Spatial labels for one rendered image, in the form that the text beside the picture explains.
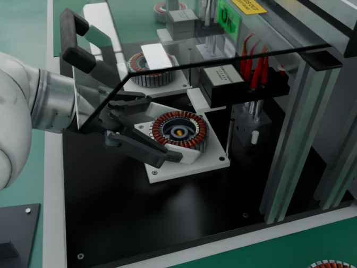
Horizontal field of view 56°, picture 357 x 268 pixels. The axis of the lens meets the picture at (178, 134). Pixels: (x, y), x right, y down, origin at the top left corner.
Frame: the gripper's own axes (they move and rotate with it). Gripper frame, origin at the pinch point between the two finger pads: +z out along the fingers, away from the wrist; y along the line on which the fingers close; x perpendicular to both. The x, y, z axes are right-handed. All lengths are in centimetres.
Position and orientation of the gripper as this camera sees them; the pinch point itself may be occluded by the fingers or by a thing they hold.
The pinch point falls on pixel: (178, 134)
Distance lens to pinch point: 63.1
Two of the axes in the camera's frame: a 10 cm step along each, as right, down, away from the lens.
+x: 4.8, -7.3, -4.9
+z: 8.4, 2.1, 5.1
